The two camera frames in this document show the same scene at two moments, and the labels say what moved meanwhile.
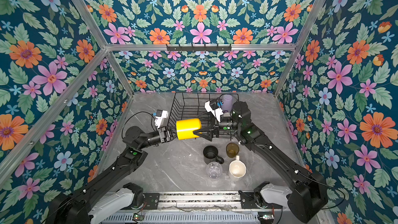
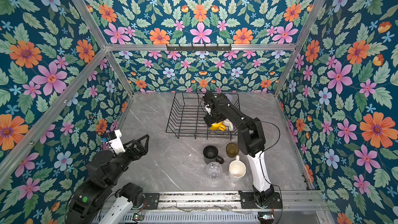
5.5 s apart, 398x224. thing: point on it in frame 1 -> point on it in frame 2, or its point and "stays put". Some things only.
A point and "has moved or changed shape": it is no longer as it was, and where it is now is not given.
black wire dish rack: (210, 108) stays put
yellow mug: (185, 128) has moved or changed shape
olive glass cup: (232, 149) stays put
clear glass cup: (214, 170) stays put
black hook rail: (199, 47) stays put
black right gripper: (208, 132) -> (209, 121)
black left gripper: (165, 135) -> (137, 155)
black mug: (210, 155) stays put
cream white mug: (237, 168) stays put
